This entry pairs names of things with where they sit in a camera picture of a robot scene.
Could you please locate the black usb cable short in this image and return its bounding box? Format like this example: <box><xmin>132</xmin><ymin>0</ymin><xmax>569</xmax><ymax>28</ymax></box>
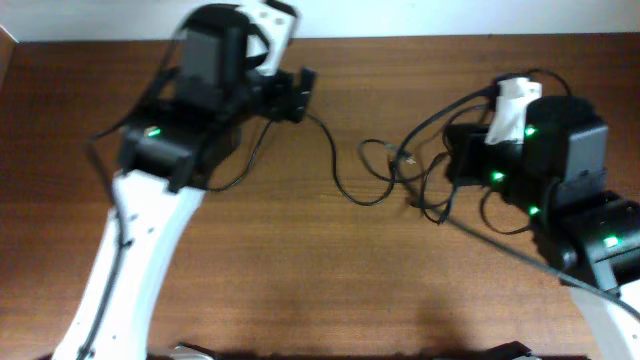
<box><xmin>204</xmin><ymin>112</ymin><xmax>401</xmax><ymax>207</ymax></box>

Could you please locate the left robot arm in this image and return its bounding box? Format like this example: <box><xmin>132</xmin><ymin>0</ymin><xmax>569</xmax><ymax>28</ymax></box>
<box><xmin>53</xmin><ymin>1</ymin><xmax>315</xmax><ymax>359</ymax></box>

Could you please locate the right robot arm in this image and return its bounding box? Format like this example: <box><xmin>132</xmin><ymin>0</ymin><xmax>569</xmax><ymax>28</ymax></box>
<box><xmin>444</xmin><ymin>96</ymin><xmax>639</xmax><ymax>359</ymax></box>

